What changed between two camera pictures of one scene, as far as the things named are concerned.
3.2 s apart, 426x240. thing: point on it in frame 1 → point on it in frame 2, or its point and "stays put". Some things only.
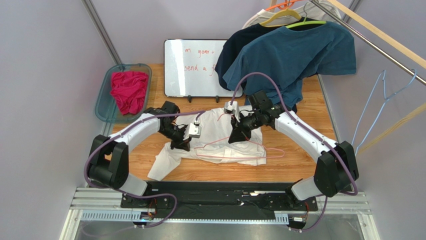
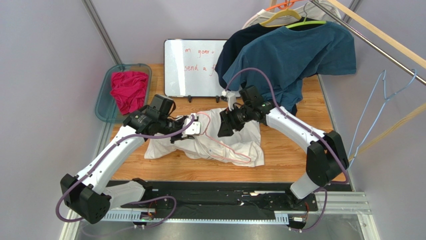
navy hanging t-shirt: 236,42 stays put
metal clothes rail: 375,47 stays put
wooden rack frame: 399,46 stays put
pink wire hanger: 237,156 → 222,144
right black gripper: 240,126 → 230,119
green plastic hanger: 306,23 stays put
